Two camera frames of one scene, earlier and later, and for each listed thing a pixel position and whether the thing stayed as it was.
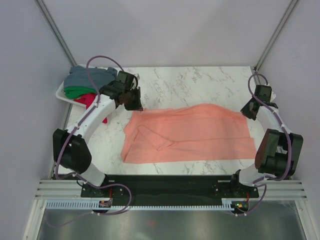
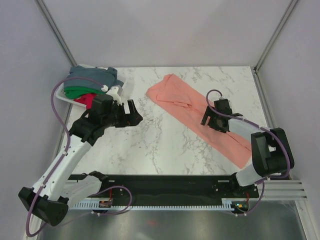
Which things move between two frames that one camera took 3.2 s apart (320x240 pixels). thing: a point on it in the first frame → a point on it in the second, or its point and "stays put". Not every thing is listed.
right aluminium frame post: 287,13 stays put
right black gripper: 244,110 → 209,113
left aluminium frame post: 47,15 stays put
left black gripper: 137,106 → 133,119
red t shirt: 87,99 stays put
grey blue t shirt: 78,76 stays put
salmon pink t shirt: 187,133 → 188,107
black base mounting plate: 168,187 stays put
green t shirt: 74,92 stays put
